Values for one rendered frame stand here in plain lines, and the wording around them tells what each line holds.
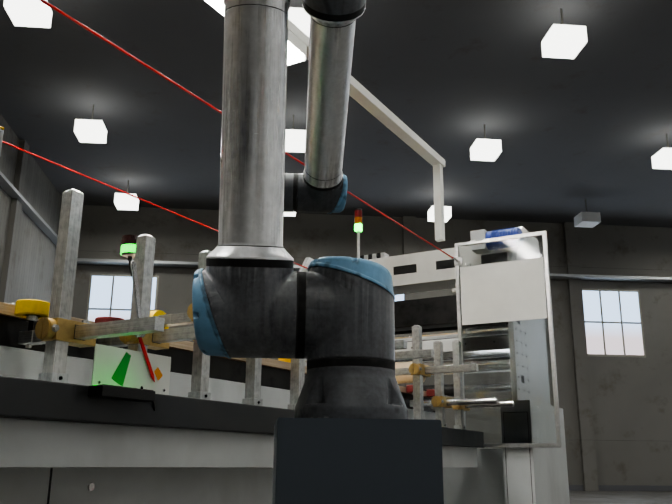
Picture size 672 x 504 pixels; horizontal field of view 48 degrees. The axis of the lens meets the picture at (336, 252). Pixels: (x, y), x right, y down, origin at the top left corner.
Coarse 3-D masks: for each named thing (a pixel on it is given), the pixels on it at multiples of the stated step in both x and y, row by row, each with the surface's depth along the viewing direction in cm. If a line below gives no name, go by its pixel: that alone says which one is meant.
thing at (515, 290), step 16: (464, 272) 423; (480, 272) 418; (496, 272) 414; (512, 272) 409; (528, 272) 405; (464, 288) 421; (480, 288) 416; (496, 288) 412; (512, 288) 407; (528, 288) 403; (544, 288) 398; (464, 304) 419; (480, 304) 414; (496, 304) 409; (512, 304) 405; (528, 304) 400; (544, 304) 396; (464, 320) 416; (480, 320) 412; (496, 320) 407; (512, 320) 403
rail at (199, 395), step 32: (0, 384) 152; (32, 384) 158; (64, 384) 165; (0, 416) 152; (32, 416) 157; (64, 416) 164; (96, 416) 172; (128, 416) 180; (160, 416) 190; (192, 416) 200; (224, 416) 211; (256, 416) 224; (288, 416) 239
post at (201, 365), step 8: (200, 256) 219; (200, 264) 218; (200, 352) 211; (200, 360) 210; (208, 360) 212; (192, 368) 211; (200, 368) 209; (208, 368) 212; (192, 376) 210; (200, 376) 209; (208, 376) 211; (192, 384) 209; (200, 384) 208; (208, 384) 211
